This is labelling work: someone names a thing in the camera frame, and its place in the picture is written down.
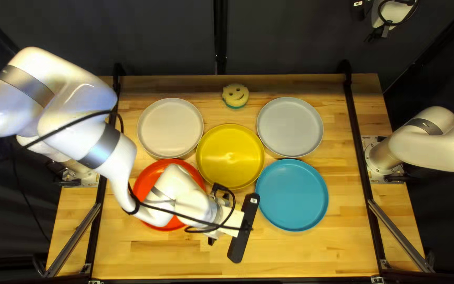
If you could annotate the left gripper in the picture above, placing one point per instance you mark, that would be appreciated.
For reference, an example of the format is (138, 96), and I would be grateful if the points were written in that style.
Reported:
(231, 225)

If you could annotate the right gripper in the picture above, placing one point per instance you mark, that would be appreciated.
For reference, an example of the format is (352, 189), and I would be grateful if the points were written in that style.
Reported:
(392, 12)

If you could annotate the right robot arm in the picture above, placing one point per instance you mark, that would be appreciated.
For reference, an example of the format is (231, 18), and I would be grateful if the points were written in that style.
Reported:
(428, 146)

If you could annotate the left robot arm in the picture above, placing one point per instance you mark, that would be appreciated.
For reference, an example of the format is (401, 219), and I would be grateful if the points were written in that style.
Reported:
(73, 110)

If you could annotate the orange round plate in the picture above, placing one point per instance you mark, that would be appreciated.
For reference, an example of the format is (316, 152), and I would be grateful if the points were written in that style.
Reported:
(148, 185)

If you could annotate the yellow round plate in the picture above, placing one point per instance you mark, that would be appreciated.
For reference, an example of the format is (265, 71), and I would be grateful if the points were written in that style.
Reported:
(231, 156)

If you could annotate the teal round plate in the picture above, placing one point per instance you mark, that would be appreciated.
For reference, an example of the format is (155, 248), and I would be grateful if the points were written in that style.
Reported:
(292, 195)

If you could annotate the grey round plate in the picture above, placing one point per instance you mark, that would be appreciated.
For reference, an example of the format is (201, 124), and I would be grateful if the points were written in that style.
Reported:
(290, 126)
(170, 128)

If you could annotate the yellow smiling face sponge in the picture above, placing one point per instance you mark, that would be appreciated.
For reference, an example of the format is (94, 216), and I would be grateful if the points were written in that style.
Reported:
(235, 96)

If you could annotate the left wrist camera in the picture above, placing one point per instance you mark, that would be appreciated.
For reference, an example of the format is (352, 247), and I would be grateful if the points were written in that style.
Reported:
(242, 236)

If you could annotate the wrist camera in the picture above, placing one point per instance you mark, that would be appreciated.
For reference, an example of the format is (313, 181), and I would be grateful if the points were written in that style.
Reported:
(360, 8)
(242, 236)

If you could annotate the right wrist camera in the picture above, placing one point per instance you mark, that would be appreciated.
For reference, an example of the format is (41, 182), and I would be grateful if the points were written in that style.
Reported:
(360, 8)

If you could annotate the black frame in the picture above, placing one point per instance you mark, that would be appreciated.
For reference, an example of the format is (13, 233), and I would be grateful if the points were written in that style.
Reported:
(221, 39)

